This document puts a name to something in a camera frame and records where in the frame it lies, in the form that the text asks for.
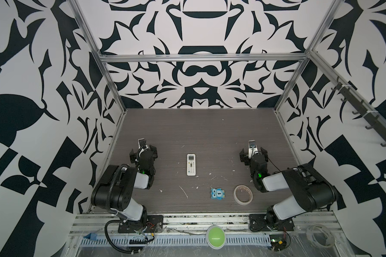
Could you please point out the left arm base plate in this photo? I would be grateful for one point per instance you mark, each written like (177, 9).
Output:
(147, 224)

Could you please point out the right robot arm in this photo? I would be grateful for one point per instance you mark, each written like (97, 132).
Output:
(310, 190)

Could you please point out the blue owl figure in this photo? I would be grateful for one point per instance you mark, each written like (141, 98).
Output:
(217, 194)

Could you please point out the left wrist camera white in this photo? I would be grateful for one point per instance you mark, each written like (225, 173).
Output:
(142, 143)

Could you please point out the small circuit board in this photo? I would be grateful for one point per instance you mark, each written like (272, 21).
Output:
(279, 243)

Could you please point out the green push button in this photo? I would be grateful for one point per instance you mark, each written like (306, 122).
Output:
(216, 237)

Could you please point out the aluminium frame rail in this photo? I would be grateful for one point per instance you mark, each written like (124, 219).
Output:
(201, 57)

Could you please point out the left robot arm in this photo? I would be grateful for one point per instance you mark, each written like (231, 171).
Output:
(114, 191)

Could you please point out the white remote control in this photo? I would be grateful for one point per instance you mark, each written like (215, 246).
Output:
(191, 165)

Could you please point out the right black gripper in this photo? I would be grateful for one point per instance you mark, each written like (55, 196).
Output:
(245, 158)

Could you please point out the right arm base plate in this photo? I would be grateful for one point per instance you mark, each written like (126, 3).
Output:
(268, 222)

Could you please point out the slotted cable duct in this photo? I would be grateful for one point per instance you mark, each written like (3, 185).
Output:
(178, 240)

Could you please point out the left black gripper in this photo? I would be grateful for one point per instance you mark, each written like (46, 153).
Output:
(133, 158)

